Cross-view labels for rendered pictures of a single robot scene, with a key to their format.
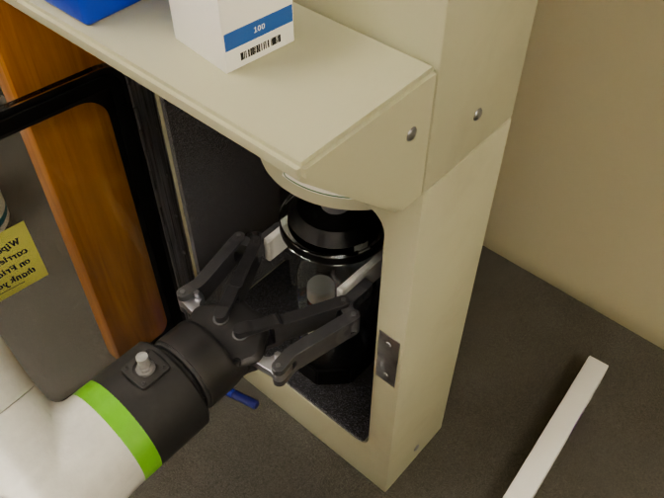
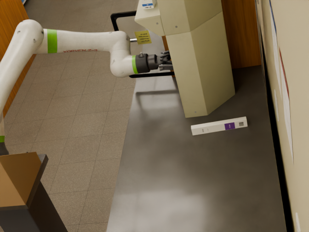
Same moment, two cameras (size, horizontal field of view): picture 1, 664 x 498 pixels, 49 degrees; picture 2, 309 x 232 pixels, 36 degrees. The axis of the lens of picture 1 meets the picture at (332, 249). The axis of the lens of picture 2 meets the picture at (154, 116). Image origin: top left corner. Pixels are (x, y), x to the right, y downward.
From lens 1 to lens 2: 1.89 m
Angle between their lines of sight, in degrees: 47
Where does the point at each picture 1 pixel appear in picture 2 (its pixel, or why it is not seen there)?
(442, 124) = (165, 25)
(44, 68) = not seen: hidden behind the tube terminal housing
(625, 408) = (245, 132)
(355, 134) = (143, 19)
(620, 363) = (257, 126)
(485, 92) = (176, 23)
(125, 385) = (137, 56)
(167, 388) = (141, 59)
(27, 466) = (118, 57)
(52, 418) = (127, 55)
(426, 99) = (158, 19)
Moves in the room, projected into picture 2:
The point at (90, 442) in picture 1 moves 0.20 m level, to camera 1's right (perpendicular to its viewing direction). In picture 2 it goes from (128, 60) to (151, 73)
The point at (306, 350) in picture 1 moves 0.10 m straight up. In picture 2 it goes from (165, 66) to (161, 48)
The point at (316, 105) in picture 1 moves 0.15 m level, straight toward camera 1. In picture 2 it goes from (144, 14) to (116, 31)
